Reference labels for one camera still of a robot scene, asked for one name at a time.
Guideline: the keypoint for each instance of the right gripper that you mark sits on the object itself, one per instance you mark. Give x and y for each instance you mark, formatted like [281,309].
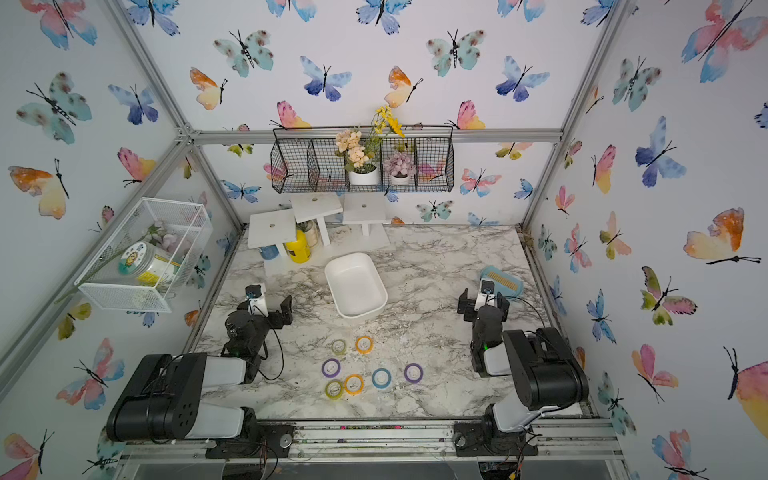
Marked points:
[468,305]

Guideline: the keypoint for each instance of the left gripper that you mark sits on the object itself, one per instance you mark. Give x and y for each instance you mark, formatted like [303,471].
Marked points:
[277,322]

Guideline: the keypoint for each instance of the pale green tape roll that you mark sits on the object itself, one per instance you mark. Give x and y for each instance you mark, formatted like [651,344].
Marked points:
[338,347]

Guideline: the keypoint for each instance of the purple tape roll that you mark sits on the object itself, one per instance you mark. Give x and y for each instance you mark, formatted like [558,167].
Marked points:
[331,368]
[413,373]

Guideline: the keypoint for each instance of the white storage box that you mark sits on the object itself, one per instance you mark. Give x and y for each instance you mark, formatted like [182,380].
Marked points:
[356,287]

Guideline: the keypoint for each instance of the yellow-green tape roll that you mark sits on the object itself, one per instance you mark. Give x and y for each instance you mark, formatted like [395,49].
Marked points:
[334,389]

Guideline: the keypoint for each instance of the orange tape roll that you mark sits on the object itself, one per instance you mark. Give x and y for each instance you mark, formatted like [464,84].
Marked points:
[364,345]
[354,384]

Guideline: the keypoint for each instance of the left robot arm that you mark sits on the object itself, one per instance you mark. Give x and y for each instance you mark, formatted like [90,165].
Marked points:
[163,400]

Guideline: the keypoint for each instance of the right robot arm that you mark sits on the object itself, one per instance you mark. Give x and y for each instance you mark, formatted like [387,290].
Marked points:
[545,375]

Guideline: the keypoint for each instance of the blue tape roll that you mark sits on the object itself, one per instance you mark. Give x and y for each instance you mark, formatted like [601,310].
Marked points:
[381,378]

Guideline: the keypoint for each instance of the blue cup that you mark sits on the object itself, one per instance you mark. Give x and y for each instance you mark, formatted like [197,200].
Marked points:
[269,252]

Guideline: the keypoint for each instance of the yellow bottle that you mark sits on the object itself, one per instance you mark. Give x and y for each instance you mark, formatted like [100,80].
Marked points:
[298,250]

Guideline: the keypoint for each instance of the white tiered stand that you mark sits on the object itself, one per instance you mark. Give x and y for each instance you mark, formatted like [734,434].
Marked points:
[342,224]

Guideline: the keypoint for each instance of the glass jar behind bottle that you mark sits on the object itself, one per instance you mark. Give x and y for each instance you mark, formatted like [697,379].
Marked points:
[311,232]

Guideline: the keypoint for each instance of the round green lid jar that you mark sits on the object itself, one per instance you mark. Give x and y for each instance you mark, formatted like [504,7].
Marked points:
[136,259]

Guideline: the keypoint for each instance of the white pot purple flowers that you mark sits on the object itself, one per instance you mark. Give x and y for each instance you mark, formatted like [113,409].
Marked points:
[400,168]

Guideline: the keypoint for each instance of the white pot peach flowers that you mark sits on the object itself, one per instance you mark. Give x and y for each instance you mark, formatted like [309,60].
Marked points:
[360,163]

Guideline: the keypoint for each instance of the yellow artificial flower stem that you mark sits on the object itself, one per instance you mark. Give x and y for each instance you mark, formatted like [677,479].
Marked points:
[383,123]

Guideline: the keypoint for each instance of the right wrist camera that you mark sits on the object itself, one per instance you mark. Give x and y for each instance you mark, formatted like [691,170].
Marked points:
[486,295]

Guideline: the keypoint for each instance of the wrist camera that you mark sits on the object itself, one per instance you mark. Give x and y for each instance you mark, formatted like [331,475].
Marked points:
[256,297]
[486,295]

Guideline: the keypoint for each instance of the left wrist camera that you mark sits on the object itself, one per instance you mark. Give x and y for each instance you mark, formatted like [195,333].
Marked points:
[256,297]

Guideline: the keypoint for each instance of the clear acrylic wall box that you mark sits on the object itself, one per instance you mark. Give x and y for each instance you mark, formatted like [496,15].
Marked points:
[157,250]

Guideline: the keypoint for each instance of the black wire wall basket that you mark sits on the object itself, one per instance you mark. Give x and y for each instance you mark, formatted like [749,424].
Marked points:
[304,160]

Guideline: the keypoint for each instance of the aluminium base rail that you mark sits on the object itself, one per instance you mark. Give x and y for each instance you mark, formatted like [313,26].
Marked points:
[443,440]

